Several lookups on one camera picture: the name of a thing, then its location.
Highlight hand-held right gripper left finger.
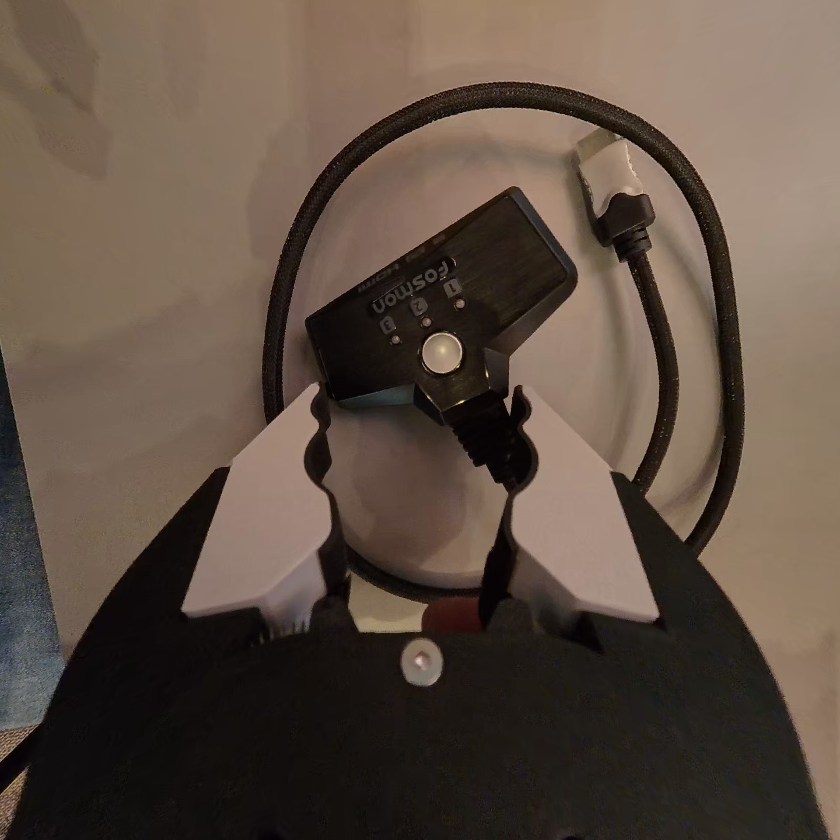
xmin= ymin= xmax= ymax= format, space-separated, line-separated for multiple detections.
xmin=181 ymin=385 xmax=352 ymax=634

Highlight black switch pigtail cable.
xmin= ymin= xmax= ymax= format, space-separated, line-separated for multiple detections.
xmin=261 ymin=82 xmax=746 ymax=601

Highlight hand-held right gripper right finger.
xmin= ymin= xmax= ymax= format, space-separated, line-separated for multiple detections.
xmin=480 ymin=385 xmax=662 ymax=634

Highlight person's legs blue jeans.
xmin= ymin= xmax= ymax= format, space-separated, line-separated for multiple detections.
xmin=0 ymin=367 xmax=63 ymax=729

